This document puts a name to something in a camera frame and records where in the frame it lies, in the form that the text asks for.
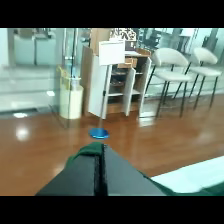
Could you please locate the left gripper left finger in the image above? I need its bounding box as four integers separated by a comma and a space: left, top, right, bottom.
35, 153, 102, 197

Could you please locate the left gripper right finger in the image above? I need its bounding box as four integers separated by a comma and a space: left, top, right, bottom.
102, 144, 167, 197

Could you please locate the dark green garment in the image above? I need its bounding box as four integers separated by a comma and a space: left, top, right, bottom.
64, 142, 224, 197

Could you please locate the cream round bin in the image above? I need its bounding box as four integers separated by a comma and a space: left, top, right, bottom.
58, 77, 85, 121

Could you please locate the white and wood cabinet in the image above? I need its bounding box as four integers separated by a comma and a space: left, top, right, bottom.
80, 44, 153, 121

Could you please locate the white chair with black legs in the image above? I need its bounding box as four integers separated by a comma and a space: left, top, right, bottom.
145, 47, 195, 120
188, 47, 224, 111

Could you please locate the sign stand with blue base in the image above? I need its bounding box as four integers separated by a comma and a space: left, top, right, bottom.
88, 39, 127, 140

